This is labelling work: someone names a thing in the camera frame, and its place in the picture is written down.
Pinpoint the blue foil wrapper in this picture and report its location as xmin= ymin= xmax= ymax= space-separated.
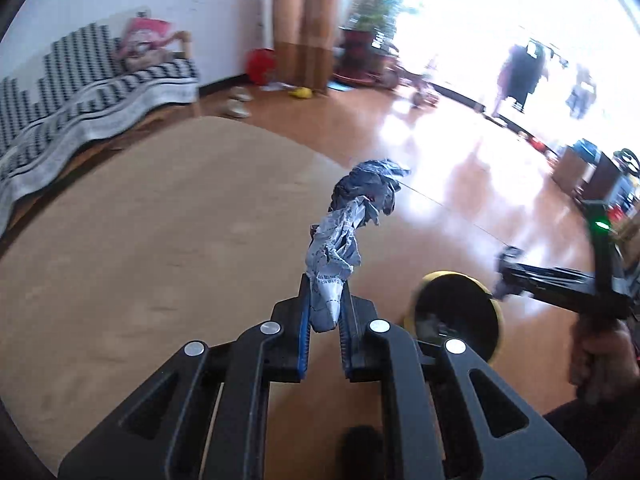
xmin=305 ymin=159 xmax=410 ymax=333

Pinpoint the black gold trash bin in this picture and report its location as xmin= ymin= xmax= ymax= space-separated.
xmin=401 ymin=271 xmax=504 ymax=363

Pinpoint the person right hand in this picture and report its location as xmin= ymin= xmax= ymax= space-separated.
xmin=568 ymin=316 xmax=639 ymax=405

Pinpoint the cardboard box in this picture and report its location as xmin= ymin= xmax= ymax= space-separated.
xmin=551 ymin=146 xmax=600 ymax=196

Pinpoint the potted green plant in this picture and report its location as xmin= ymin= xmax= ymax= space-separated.
xmin=333 ymin=0 xmax=404 ymax=89

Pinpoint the beige slippers pair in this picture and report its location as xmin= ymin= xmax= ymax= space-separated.
xmin=220 ymin=86 xmax=253 ymax=119

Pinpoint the yellow toy on floor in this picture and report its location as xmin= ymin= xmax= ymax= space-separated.
xmin=288 ymin=87 xmax=314 ymax=100

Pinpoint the red bag on floor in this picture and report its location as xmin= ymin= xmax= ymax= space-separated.
xmin=245 ymin=48 xmax=277 ymax=86

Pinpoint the pink cartoon pillow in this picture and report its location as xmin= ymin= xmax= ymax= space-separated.
xmin=115 ymin=18 xmax=174 ymax=73

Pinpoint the brown striped curtain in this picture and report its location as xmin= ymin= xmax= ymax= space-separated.
xmin=272 ymin=0 xmax=338 ymax=93

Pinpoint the wooden frame sofa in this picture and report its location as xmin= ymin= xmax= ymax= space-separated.
xmin=0 ymin=6 xmax=202 ymax=231

